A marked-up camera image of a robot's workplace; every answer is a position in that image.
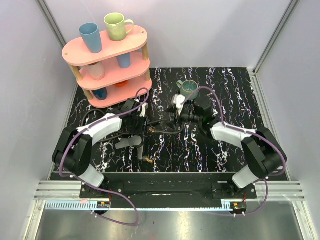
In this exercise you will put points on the light blue plastic cup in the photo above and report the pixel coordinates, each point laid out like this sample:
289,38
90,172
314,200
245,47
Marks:
91,36

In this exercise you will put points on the pale pink faceted cup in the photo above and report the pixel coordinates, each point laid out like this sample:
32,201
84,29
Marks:
96,70

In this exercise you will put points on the teal glazed ceramic mug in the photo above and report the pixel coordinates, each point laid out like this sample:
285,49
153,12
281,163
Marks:
187,87

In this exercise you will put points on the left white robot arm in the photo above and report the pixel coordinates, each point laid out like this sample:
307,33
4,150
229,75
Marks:
74,147

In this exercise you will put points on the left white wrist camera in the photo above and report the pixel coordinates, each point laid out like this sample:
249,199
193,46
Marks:
141,111

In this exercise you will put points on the pink three-tier wooden shelf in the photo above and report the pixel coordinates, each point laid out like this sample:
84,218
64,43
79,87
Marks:
78,56

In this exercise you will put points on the light green ceramic mug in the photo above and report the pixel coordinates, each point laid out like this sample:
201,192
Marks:
117,26

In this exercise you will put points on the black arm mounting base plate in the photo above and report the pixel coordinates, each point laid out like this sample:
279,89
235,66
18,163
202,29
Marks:
169,190

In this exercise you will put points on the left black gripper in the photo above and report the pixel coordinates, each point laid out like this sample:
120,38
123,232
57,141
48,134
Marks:
139,127

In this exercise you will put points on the dark blue mug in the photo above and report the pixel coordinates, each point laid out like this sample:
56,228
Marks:
101,94

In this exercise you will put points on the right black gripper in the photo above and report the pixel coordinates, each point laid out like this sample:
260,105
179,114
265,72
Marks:
174,120

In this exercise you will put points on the blue cup middle shelf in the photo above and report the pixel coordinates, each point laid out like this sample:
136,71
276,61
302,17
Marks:
124,60

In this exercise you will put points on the black faucet fitting brass ends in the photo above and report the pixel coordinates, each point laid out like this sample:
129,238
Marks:
135,140

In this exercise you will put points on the black marble pattern mat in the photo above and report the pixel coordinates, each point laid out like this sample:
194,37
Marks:
229,89

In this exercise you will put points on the aluminium frame rail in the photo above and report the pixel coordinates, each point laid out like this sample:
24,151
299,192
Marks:
278,191

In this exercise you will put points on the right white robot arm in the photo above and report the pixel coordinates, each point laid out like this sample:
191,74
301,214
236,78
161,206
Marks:
262,152

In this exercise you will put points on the orange plastic bowl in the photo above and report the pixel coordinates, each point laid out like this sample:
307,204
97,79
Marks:
121,84

